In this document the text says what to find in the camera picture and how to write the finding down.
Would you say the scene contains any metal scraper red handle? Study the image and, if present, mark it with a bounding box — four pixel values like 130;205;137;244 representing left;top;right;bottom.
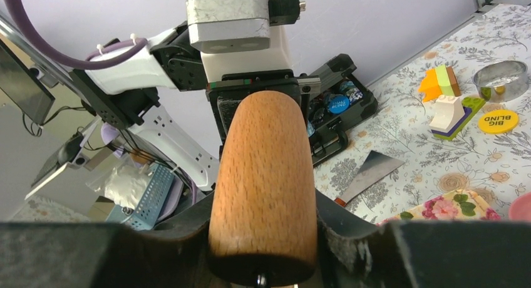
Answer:
334;150;405;207

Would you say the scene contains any floral cutting board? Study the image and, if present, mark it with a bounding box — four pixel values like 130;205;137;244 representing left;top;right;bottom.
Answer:
378;189;502;225

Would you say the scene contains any yellow round token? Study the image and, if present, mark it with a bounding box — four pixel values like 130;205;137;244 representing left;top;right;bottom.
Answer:
478;110;519;135

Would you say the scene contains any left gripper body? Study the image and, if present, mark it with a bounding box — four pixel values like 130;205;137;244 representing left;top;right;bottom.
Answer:
150;23;321;143

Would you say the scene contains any pink plastic tray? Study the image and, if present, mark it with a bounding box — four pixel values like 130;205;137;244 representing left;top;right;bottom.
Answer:
508;193;531;222

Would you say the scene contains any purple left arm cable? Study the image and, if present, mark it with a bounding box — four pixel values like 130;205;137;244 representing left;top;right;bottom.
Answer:
1;0;149;70

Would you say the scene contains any orange green toy block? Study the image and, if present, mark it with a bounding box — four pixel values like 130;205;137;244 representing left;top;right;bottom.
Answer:
418;65;461;103

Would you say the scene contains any wooden double-ended roller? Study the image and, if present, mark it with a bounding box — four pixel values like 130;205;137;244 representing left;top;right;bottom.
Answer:
208;91;317;287

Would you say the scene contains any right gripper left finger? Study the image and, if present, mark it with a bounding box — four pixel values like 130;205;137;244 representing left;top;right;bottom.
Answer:
1;196;213;287

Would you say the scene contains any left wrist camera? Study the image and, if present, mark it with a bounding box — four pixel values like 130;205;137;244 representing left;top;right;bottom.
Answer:
186;0;307;54

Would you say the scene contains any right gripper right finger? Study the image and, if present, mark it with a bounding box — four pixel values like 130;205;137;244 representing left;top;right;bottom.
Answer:
316;193;530;287

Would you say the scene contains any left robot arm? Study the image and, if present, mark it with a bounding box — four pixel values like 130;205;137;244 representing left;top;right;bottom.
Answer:
70;24;321;192

